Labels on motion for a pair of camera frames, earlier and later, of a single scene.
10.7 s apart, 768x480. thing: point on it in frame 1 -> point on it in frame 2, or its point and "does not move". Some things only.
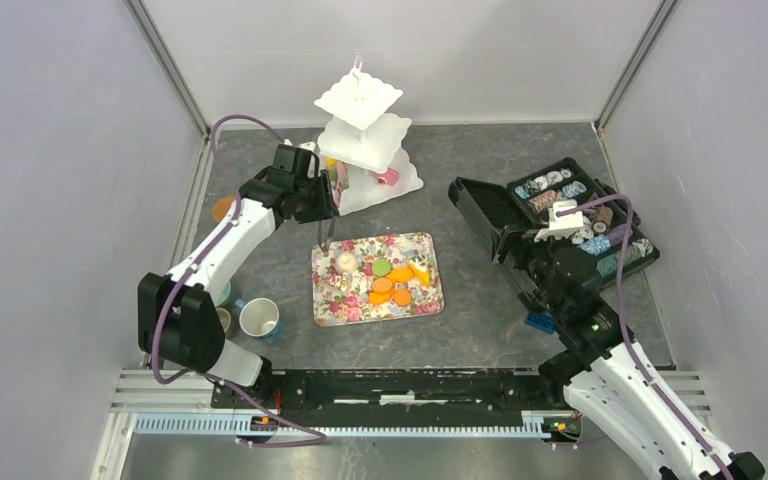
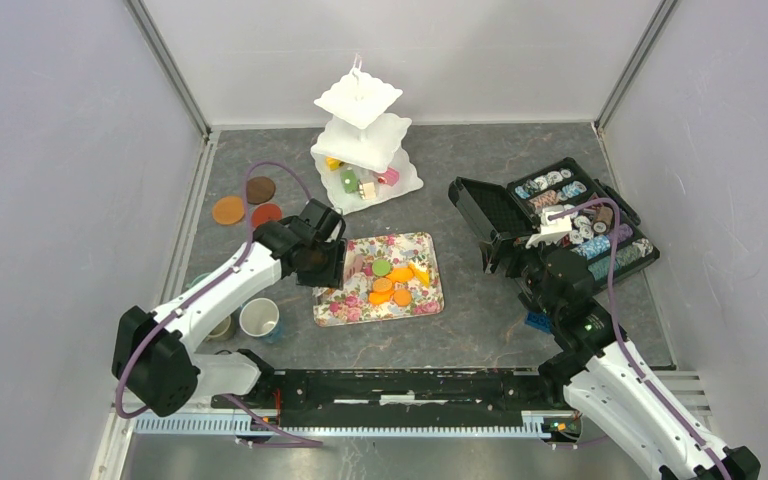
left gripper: x=326 y=207 -> x=333 y=275
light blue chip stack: x=597 y=245 does not move
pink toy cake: x=390 y=177 does not move
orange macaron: x=400 y=274 does not move
